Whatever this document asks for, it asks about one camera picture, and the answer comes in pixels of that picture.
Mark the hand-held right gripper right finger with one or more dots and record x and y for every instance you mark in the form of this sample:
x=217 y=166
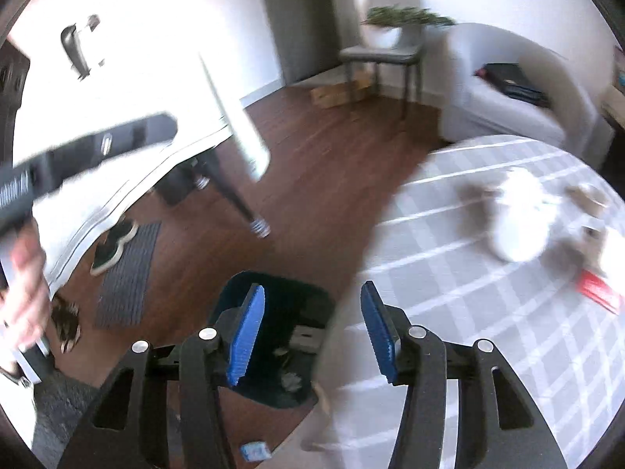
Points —
x=378 y=332

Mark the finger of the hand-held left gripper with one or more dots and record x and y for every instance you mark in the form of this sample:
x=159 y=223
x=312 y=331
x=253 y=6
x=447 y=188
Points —
x=97 y=151

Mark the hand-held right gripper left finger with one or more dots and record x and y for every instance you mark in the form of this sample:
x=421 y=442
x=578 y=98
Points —
x=244 y=337

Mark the black and white carton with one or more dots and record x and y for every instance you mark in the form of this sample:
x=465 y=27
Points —
x=306 y=338

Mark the white paper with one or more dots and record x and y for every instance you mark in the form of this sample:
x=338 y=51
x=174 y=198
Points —
x=292 y=381

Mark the black trash bin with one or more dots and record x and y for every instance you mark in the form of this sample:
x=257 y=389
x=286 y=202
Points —
x=302 y=303

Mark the person's left hand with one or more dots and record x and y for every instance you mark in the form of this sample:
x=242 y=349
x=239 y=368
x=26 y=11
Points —
x=29 y=293

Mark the white patterned tablecloth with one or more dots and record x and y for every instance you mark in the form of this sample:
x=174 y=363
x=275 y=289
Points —
x=97 y=195

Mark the grey checked tablecloth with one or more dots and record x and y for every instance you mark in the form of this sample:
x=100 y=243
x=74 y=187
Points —
x=439 y=312

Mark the black shoe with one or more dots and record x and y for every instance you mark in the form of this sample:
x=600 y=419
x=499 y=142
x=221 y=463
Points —
x=122 y=232
x=107 y=256

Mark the black box under table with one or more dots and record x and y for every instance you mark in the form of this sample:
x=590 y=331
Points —
x=178 y=185

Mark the small light blue packet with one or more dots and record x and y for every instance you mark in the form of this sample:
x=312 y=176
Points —
x=255 y=450

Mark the grey ribbed floor mat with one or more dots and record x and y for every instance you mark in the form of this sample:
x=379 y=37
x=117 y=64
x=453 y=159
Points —
x=129 y=283

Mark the dark table leg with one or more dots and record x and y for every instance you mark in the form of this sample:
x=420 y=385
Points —
x=229 y=195

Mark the white round bowl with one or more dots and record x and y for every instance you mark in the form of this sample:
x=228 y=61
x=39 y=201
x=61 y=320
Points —
x=520 y=220

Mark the red paper box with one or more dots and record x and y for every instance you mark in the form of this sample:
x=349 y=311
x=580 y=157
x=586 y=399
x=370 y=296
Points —
x=600 y=293

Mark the cardboard box on floor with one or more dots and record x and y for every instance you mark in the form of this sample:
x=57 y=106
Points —
x=337 y=93

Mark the grey door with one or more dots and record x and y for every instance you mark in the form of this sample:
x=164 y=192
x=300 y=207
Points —
x=302 y=19

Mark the grey armchair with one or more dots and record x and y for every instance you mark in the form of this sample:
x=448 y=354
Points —
x=503 y=117

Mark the brown tape roll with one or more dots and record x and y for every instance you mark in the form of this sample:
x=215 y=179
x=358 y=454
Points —
x=588 y=198

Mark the grey dining chair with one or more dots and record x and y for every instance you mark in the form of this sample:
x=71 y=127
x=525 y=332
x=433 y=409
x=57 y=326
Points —
x=376 y=53

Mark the black bag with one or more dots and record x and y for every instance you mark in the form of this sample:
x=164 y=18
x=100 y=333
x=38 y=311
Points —
x=515 y=83

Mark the potted plant in white pot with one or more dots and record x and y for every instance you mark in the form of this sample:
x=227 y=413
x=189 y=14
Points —
x=405 y=17

